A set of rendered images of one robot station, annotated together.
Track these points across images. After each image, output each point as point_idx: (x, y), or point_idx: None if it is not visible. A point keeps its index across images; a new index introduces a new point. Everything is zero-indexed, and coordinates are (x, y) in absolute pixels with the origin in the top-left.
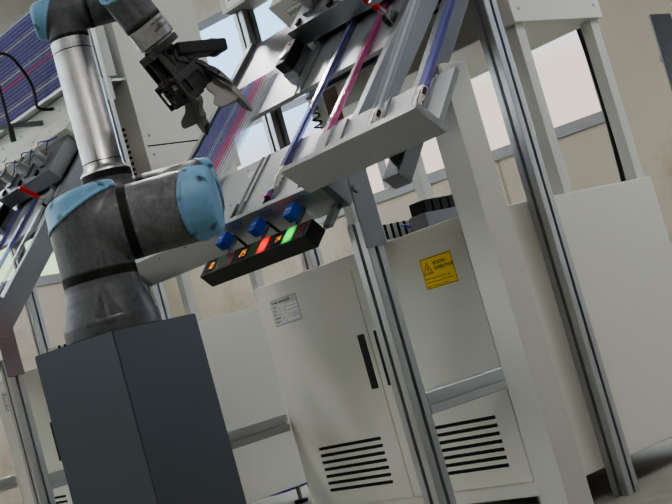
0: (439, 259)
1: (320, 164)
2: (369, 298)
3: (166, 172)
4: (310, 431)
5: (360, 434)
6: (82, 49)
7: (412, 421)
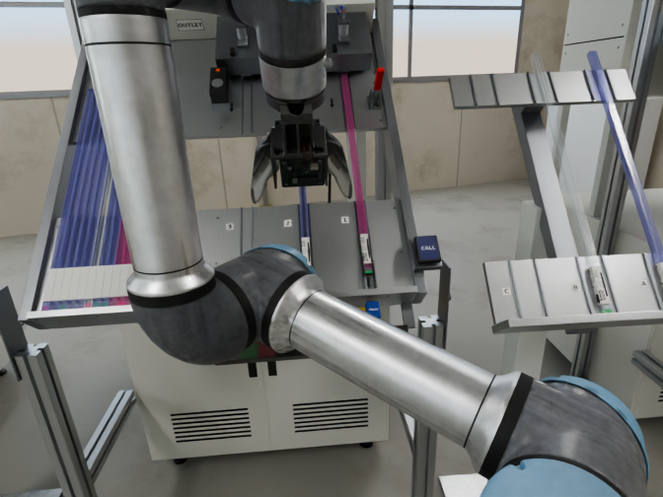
0: None
1: (562, 325)
2: None
3: (557, 400)
4: (163, 402)
5: (225, 406)
6: (170, 54)
7: (430, 469)
